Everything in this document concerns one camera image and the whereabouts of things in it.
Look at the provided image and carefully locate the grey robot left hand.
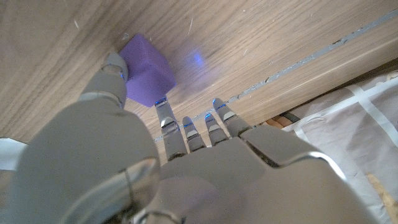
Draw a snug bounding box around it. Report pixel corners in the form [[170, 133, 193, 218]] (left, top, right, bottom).
[[2, 52, 385, 224]]

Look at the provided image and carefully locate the purple magnetic block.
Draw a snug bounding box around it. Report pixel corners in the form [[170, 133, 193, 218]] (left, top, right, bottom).
[[119, 33, 177, 108]]

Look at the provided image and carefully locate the white paper sheet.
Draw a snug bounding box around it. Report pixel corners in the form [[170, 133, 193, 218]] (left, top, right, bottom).
[[0, 138, 29, 171]]

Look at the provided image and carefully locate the printed bookshelf backdrop cloth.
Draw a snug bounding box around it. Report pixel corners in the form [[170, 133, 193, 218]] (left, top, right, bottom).
[[264, 70, 398, 224]]

